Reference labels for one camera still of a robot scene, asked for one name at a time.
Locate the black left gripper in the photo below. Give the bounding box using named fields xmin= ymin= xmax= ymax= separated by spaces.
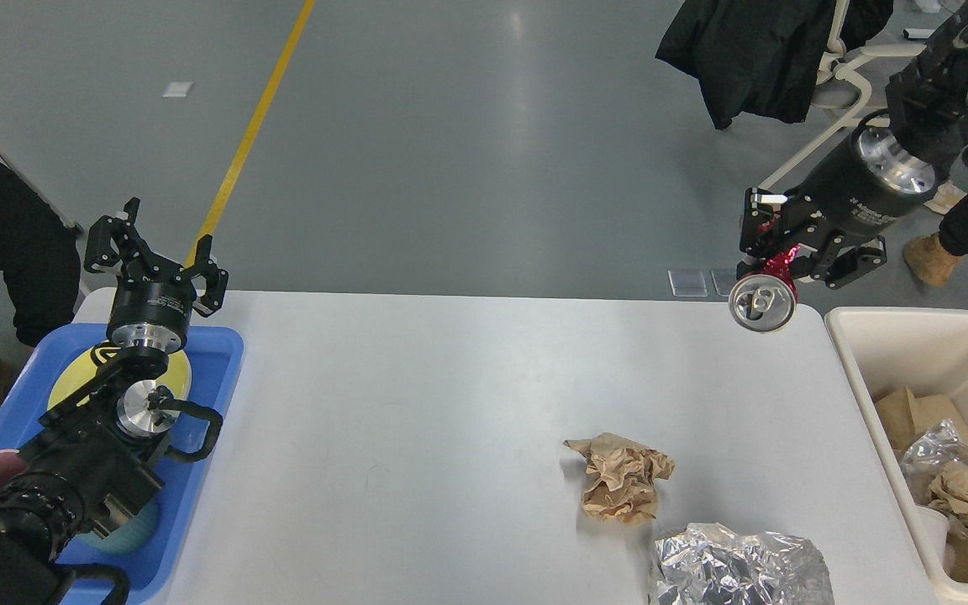
xmin=84 ymin=198 xmax=229 ymax=354

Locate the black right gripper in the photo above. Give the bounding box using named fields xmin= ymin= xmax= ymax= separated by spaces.
xmin=739 ymin=119 xmax=944 ymax=291

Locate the red foil wrapper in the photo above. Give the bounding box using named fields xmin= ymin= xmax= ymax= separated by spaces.
xmin=729 ymin=245 xmax=799 ymax=334

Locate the yellow plate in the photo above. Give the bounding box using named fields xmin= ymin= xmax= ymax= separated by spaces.
xmin=46 ymin=342 xmax=192 ymax=410

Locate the aluminium foil sheet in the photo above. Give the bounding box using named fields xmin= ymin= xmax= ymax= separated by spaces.
xmin=900 ymin=420 xmax=968 ymax=536
xmin=648 ymin=523 xmax=834 ymax=604

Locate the green grey mug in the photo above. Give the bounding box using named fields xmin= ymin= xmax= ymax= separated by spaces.
xmin=76 ymin=499 xmax=160 ymax=555

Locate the brown paper ball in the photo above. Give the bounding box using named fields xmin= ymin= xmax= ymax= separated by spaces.
xmin=562 ymin=433 xmax=676 ymax=526

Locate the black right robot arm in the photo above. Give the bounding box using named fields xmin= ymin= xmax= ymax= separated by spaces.
xmin=736 ymin=1 xmax=968 ymax=290

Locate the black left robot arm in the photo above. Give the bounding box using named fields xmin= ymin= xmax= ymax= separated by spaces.
xmin=0 ymin=198 xmax=229 ymax=604

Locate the tan boot right side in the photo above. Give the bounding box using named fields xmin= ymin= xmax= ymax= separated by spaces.
xmin=903 ymin=234 xmax=963 ymax=287

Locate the white office chair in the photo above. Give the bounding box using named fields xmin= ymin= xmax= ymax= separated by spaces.
xmin=758 ymin=1 xmax=924 ymax=189

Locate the person in black clothes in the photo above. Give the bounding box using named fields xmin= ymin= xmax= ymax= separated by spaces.
xmin=0 ymin=162 xmax=81 ymax=348

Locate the black jacket on chair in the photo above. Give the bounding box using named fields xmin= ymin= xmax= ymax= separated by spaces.
xmin=655 ymin=0 xmax=895 ymax=131

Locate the white plastic bin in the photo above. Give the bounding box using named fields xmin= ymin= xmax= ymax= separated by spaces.
xmin=825 ymin=308 xmax=968 ymax=604

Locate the blue plastic tray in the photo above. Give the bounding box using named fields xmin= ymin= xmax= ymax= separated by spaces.
xmin=0 ymin=324 xmax=245 ymax=604

